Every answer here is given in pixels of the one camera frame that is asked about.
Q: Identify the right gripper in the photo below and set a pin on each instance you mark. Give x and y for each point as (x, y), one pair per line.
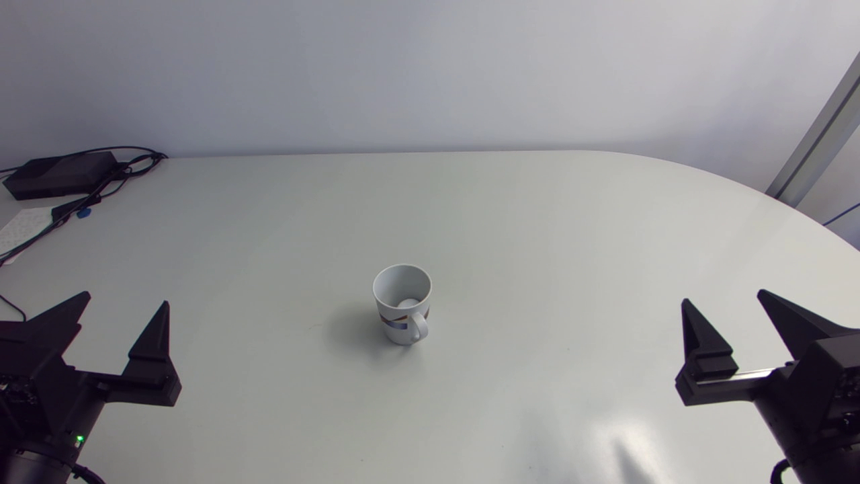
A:
(816, 396)

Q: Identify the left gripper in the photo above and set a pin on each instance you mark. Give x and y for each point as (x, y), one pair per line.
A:
(50, 403)

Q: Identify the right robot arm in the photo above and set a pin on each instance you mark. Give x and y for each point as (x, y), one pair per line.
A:
(830, 470)

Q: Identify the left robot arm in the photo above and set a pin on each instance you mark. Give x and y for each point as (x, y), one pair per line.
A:
(30, 469)

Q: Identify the white paper sheet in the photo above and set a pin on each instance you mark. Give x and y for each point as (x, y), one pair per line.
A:
(23, 228)

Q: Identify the black power brick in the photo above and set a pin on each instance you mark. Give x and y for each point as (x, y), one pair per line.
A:
(59, 175)

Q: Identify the white mug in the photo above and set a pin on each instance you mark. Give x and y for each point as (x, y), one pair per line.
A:
(403, 316)

